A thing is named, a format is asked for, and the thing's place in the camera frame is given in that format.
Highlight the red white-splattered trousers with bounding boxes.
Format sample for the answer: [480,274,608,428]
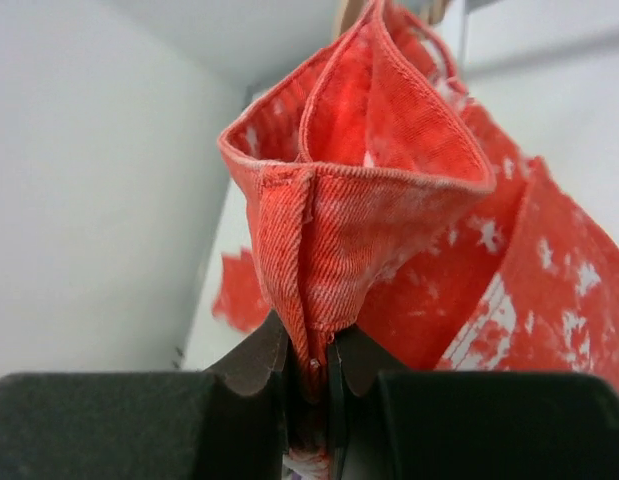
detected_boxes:
[214,1,619,399]

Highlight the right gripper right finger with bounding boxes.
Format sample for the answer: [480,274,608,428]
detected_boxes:
[328,325,409,397]

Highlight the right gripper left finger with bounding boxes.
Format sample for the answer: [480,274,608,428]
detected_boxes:
[204,311,289,396]

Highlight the beige wooden hanger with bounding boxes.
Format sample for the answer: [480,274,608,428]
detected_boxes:
[332,0,451,39]

